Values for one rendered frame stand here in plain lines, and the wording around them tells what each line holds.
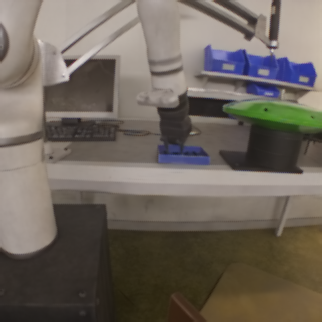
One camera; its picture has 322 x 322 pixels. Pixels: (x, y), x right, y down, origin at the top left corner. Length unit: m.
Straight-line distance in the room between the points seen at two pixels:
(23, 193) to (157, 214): 1.45
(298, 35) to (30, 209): 1.80
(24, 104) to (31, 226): 0.17
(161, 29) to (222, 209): 1.55
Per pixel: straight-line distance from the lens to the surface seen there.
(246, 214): 1.89
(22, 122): 0.28
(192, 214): 1.72
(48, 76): 0.54
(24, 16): 0.27
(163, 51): 0.41
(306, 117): 0.48
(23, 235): 0.33
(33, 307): 0.31
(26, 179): 0.30
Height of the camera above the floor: 1.08
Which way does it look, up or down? 19 degrees down
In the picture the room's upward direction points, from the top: 3 degrees clockwise
